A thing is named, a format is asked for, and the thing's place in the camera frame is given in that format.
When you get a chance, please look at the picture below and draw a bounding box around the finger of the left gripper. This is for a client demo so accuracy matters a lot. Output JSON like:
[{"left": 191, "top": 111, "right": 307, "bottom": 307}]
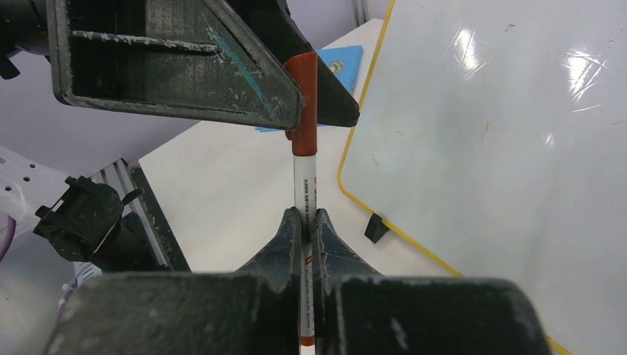
[
  {"left": 46, "top": 1, "right": 302, "bottom": 129},
  {"left": 230, "top": 0, "right": 359, "bottom": 127}
]

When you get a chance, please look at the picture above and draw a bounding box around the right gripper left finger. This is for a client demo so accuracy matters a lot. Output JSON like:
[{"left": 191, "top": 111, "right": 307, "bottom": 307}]
[{"left": 46, "top": 208, "right": 301, "bottom": 354}]

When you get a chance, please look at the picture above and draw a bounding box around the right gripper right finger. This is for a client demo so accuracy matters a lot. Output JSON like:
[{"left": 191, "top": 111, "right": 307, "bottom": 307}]
[{"left": 313, "top": 209, "right": 551, "bottom": 354}]

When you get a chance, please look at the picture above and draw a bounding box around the brown capped whiteboard marker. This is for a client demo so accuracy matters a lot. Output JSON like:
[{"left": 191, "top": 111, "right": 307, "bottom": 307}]
[{"left": 285, "top": 52, "right": 318, "bottom": 347}]

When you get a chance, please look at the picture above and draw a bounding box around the yellow framed whiteboard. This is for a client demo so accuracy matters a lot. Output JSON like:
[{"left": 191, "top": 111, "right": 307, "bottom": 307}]
[{"left": 337, "top": 1, "right": 626, "bottom": 354}]

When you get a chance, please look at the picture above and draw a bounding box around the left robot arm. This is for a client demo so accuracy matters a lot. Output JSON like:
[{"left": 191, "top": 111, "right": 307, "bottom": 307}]
[{"left": 1, "top": 1, "right": 359, "bottom": 271}]

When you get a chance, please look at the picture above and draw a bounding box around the black whiteboard clip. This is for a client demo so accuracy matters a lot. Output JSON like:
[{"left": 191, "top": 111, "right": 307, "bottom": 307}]
[{"left": 364, "top": 213, "right": 390, "bottom": 244}]

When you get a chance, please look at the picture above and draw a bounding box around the blue cartoon print cloth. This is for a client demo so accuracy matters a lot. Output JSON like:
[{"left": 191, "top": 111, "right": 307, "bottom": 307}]
[{"left": 254, "top": 44, "right": 365, "bottom": 133}]

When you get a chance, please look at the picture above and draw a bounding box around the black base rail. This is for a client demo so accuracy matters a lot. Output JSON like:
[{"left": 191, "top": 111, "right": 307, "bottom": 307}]
[{"left": 90, "top": 159, "right": 190, "bottom": 272}]

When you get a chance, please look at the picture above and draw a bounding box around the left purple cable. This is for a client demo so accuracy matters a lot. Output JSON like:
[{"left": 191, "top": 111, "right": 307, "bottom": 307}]
[{"left": 0, "top": 215, "right": 18, "bottom": 266}]

